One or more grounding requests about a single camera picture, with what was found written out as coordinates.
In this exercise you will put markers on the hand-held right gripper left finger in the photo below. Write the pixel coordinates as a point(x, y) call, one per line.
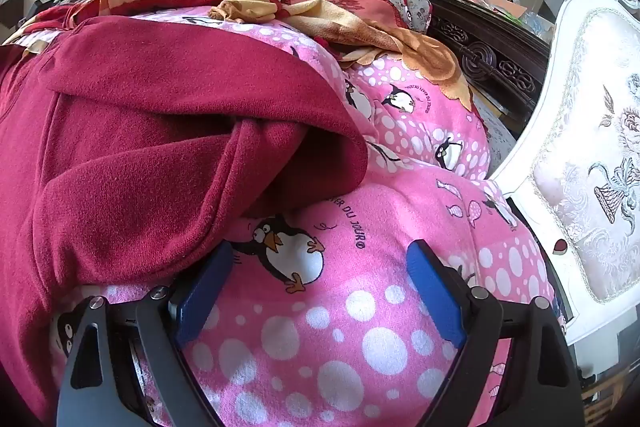
point(205, 292)

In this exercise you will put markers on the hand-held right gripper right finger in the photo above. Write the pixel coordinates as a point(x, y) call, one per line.
point(432, 297)

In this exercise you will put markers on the dark red sweater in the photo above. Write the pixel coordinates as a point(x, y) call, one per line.
point(150, 132)

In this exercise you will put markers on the pink penguin print blanket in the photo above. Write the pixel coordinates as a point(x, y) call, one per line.
point(350, 347)

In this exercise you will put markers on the white ornate upholstered chair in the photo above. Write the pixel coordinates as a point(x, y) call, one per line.
point(590, 147)

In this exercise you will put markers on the colourful clutter pile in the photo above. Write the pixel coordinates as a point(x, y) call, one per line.
point(510, 9)

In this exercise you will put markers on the floral patterned cloth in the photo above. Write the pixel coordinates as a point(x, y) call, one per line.
point(320, 17)

